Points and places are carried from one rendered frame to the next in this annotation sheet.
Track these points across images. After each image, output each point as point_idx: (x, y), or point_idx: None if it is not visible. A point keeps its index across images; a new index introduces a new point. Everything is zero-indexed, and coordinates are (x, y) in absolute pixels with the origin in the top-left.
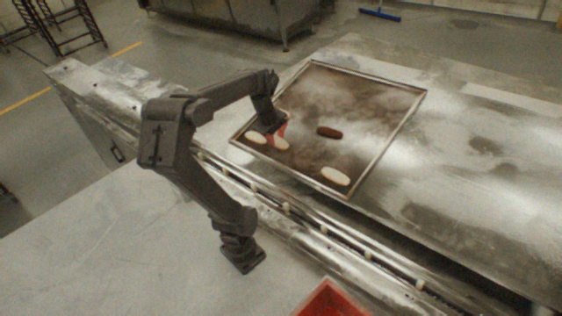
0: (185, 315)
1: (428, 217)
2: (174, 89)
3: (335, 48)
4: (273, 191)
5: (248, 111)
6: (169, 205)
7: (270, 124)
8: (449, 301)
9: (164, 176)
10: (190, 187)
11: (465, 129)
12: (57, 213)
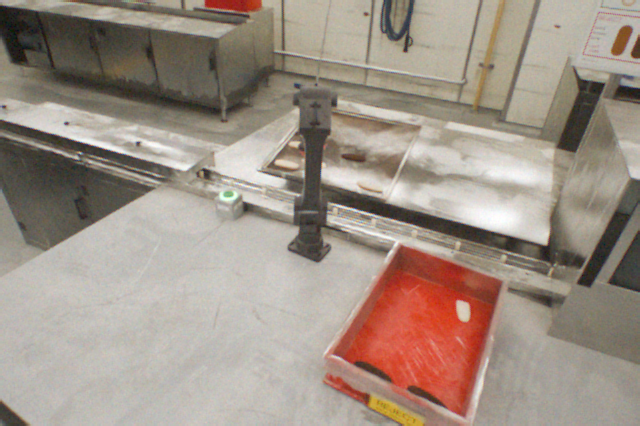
0: (279, 295)
1: (449, 205)
2: (159, 134)
3: None
4: None
5: (257, 151)
6: (214, 224)
7: None
8: None
9: (309, 143)
10: (321, 155)
11: (456, 151)
12: (77, 243)
